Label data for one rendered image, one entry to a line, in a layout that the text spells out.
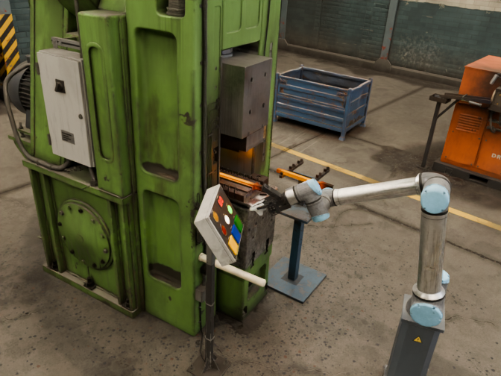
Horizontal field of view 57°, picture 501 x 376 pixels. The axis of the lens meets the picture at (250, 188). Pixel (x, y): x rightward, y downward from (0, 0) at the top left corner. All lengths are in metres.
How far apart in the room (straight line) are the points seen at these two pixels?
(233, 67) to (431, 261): 1.37
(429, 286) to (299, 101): 4.61
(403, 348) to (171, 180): 1.60
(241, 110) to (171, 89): 0.39
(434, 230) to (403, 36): 8.35
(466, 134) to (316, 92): 1.99
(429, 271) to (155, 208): 1.61
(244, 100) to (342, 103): 3.94
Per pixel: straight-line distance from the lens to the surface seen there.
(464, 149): 5.92
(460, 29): 9.97
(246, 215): 2.79
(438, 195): 2.14
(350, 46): 10.94
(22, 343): 3.44
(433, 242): 2.26
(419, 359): 2.88
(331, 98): 6.40
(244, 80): 2.48
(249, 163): 3.12
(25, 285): 3.89
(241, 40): 2.66
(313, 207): 2.32
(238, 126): 2.57
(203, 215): 2.19
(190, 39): 2.31
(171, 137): 2.61
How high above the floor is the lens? 2.34
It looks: 28 degrees down
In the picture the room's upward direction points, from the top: 3 degrees clockwise
